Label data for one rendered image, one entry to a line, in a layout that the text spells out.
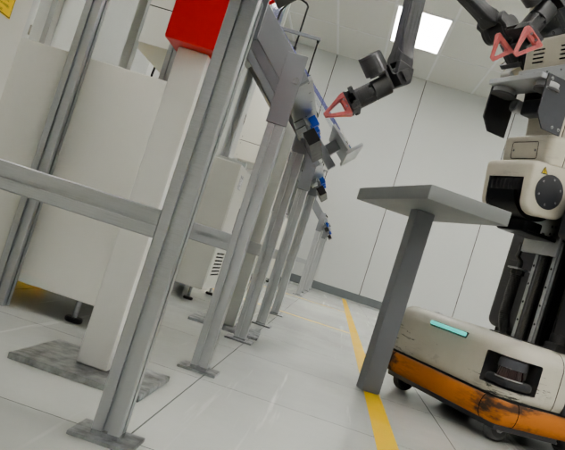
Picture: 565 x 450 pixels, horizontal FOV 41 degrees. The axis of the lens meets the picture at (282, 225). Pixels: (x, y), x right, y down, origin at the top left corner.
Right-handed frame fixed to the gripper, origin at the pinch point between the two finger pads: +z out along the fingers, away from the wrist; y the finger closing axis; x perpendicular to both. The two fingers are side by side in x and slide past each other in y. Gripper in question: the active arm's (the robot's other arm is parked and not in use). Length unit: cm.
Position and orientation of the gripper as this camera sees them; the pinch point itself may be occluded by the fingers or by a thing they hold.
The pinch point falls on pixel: (327, 114)
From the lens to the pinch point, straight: 219.3
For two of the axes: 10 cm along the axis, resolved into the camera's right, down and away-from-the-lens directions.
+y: -0.6, -0.9, -9.9
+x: 4.4, 8.9, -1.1
